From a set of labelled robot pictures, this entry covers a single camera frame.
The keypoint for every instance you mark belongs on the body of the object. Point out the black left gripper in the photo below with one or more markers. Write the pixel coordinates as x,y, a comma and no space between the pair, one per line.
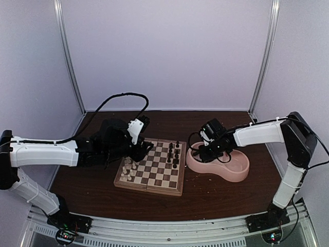
141,151

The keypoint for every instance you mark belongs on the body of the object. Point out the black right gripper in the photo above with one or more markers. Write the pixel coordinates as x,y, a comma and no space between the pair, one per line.
204,156

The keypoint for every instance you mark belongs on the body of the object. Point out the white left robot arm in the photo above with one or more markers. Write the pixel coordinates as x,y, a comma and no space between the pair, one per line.
17,153

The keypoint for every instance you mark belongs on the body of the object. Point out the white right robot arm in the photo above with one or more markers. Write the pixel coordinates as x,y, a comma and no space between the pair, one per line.
292,132

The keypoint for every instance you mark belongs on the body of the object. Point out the white chess pieces row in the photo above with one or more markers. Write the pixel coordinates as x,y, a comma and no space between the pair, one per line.
128,170

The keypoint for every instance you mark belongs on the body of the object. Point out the wooden chess board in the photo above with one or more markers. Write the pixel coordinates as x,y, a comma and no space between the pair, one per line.
155,174

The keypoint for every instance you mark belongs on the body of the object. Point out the pink plastic double bowl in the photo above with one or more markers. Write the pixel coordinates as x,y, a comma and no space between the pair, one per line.
235,169

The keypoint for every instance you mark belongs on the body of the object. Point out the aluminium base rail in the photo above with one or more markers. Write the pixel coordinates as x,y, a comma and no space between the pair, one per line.
231,231

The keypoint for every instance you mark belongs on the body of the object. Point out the aluminium frame post left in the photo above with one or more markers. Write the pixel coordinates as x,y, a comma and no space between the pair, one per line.
67,54

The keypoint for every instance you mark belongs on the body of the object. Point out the aluminium frame post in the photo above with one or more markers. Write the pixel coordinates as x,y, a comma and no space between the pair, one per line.
67,54
270,38

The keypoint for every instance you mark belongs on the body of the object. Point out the aluminium frame post right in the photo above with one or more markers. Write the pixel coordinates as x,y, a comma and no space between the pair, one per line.
270,38

